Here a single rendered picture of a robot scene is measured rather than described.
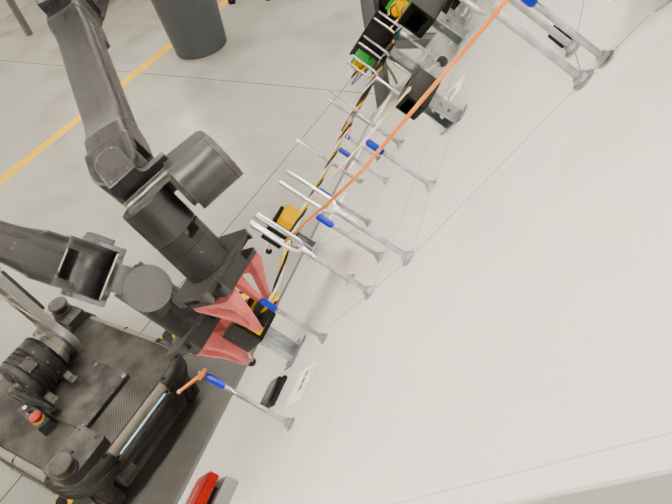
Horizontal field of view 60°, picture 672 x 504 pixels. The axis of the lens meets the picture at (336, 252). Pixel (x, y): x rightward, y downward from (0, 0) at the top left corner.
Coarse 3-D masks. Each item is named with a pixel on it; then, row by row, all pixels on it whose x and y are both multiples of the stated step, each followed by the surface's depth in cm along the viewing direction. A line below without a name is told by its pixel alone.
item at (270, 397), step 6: (276, 378) 72; (282, 378) 71; (270, 384) 73; (276, 384) 71; (282, 384) 71; (270, 390) 71; (276, 390) 70; (264, 396) 72; (270, 396) 70; (276, 396) 70; (264, 402) 70; (270, 402) 69
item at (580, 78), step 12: (468, 0) 40; (492, 0) 40; (480, 12) 40; (492, 12) 40; (504, 24) 41; (516, 24) 41; (528, 36) 41; (540, 48) 41; (552, 60) 41; (564, 60) 41; (576, 72) 42; (588, 72) 42; (576, 84) 42
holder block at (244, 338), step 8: (248, 304) 72; (272, 312) 73; (272, 320) 73; (232, 328) 71; (240, 328) 70; (264, 328) 72; (224, 336) 74; (232, 336) 73; (240, 336) 72; (248, 336) 71; (256, 336) 71; (264, 336) 71; (240, 344) 74; (248, 344) 73; (256, 344) 72; (248, 352) 75
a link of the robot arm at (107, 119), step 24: (48, 0) 80; (72, 0) 82; (48, 24) 82; (72, 24) 81; (96, 24) 84; (72, 48) 78; (96, 48) 77; (72, 72) 76; (96, 72) 74; (96, 96) 72; (120, 96) 73; (96, 120) 69; (120, 120) 67; (96, 144) 66; (120, 144) 65; (144, 144) 70
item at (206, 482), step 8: (208, 472) 63; (200, 480) 64; (208, 480) 62; (216, 480) 63; (200, 488) 62; (208, 488) 62; (216, 488) 63; (192, 496) 63; (200, 496) 61; (208, 496) 62
